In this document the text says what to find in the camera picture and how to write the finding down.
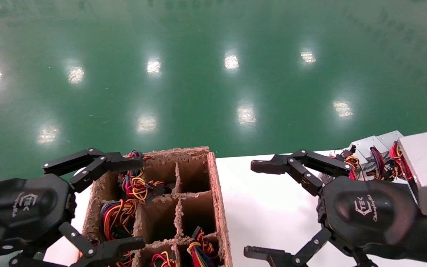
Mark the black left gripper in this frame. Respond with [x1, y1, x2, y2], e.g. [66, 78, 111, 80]
[0, 148, 146, 267]

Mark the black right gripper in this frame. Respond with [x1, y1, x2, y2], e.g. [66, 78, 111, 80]
[244, 149, 421, 267]

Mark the silver power supply with cables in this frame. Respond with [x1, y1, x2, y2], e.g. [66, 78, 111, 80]
[398, 131, 427, 216]
[378, 131, 415, 182]
[321, 135, 388, 184]

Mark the brown cardboard divider box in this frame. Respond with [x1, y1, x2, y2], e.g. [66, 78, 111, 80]
[78, 146, 233, 267]

